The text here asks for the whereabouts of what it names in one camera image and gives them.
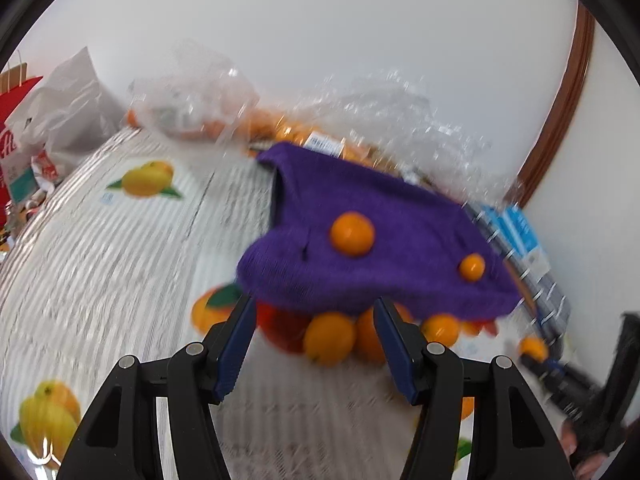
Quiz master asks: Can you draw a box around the person's right hand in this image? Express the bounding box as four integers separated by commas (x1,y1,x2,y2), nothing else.
559,420,626,480

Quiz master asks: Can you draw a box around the blue white tissue pack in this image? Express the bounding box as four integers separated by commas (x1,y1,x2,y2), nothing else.
492,205,548,271

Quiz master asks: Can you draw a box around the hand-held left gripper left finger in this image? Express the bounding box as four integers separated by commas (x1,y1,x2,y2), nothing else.
59,294,257,480

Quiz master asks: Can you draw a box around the fruit print tablecloth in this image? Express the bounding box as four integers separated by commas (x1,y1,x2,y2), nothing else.
0,125,601,480

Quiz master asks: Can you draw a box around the red paper bag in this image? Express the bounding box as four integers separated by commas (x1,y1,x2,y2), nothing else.
0,75,45,211

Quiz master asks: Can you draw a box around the large crumpled clear plastic bag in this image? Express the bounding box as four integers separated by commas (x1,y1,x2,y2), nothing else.
295,67,526,207

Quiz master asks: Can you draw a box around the white teal packet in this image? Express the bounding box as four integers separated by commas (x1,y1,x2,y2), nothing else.
2,147,66,202

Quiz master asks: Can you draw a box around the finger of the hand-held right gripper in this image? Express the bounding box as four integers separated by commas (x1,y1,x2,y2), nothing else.
520,354,598,397

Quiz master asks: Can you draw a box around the group of oranges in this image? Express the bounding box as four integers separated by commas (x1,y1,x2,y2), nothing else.
303,211,497,367

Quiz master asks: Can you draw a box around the white plastic bag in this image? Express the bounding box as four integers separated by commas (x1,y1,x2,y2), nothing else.
7,47,128,162

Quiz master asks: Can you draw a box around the brown door frame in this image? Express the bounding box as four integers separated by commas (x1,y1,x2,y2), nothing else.
515,0,598,209

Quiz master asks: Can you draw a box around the small clear plastic bag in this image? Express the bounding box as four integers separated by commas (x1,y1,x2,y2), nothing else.
127,40,261,142

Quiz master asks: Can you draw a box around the clear bag of oranges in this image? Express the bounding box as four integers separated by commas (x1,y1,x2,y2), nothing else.
245,107,401,177

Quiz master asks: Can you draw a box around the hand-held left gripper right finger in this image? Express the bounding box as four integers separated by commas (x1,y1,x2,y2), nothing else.
372,297,573,480

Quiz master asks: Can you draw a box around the single small orange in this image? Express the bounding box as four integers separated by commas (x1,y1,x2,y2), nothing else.
518,336,549,363

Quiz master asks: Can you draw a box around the brown paper bag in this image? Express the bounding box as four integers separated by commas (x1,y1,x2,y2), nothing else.
0,52,28,92

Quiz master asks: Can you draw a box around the purple cloth lined basket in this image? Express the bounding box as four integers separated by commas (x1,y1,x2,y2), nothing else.
235,141,525,322

